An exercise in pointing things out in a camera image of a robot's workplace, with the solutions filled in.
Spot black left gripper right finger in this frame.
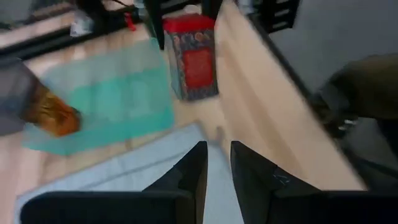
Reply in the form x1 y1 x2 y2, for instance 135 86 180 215
230 140 321 224

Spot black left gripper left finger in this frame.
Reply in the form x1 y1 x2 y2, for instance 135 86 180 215
142 141 208 224

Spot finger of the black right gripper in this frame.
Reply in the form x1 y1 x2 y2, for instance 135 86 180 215
0 60 47 136

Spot orange spice packet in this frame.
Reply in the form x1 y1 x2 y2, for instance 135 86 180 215
20 83 82 138

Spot grey woven dish cloth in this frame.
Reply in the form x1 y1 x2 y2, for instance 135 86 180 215
14 123 246 224

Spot green silicone mat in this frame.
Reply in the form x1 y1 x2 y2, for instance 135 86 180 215
21 39 175 156

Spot dark olive bulky object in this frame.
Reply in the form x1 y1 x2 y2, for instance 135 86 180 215
310 54 398 138

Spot red cable clip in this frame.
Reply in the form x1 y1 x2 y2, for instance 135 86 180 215
124 12 137 32

